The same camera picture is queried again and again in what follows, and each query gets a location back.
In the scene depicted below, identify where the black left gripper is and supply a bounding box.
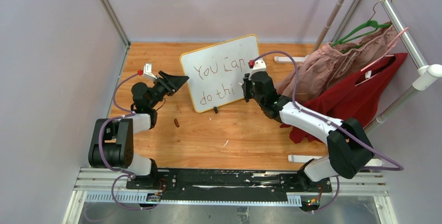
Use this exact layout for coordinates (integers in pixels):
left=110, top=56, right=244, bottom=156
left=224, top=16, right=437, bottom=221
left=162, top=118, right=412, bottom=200
left=148, top=71, right=189, bottom=109

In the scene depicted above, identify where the brown marker cap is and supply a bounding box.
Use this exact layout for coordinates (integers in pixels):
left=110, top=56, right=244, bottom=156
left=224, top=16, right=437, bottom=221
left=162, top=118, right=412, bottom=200
left=174, top=118, right=180, bottom=128

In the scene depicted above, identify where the yellow framed whiteboard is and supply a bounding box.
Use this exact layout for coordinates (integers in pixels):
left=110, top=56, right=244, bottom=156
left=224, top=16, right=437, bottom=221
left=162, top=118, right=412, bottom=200
left=180, top=34, right=259, bottom=113

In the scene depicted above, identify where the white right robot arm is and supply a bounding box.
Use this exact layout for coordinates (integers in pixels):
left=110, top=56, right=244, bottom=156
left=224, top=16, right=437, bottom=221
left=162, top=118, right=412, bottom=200
left=241, top=71, right=374, bottom=192

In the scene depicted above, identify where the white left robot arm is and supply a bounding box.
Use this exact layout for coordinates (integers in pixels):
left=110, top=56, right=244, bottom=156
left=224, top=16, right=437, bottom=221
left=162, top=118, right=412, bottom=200
left=88, top=71, right=189, bottom=189

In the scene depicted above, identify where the pink garment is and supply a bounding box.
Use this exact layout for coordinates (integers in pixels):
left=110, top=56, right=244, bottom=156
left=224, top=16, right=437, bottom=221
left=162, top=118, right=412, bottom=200
left=275, top=26, right=398, bottom=103

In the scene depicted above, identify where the red garment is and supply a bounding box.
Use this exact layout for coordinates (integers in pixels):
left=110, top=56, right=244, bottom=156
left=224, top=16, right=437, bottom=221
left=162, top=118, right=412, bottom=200
left=300, top=53, right=408, bottom=127

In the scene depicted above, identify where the green clothes hanger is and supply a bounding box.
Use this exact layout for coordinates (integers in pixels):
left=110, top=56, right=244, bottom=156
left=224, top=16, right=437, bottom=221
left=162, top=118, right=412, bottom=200
left=331, top=0, right=394, bottom=47

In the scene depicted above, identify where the metal clothes rack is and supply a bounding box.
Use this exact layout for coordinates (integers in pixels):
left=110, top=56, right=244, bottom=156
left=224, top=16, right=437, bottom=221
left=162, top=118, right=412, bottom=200
left=274, top=0, right=442, bottom=169

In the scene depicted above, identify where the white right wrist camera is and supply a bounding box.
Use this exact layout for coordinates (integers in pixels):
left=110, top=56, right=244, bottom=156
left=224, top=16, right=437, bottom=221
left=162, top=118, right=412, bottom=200
left=249, top=59, right=266, bottom=80

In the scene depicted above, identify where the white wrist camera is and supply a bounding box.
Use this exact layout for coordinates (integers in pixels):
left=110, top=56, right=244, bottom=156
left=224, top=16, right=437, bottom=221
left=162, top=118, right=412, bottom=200
left=249, top=59, right=266, bottom=80
left=142, top=63, right=157, bottom=82

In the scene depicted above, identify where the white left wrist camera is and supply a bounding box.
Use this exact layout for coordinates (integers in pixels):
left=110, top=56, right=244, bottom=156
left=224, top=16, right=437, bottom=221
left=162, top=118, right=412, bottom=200
left=142, top=63, right=157, bottom=82

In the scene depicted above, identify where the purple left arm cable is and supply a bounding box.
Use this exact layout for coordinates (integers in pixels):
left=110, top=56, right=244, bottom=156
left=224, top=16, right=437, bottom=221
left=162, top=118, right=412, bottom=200
left=98, top=69, right=163, bottom=211

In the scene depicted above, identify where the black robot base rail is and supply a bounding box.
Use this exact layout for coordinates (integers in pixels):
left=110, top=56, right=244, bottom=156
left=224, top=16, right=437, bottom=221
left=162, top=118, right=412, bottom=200
left=70, top=167, right=389, bottom=213

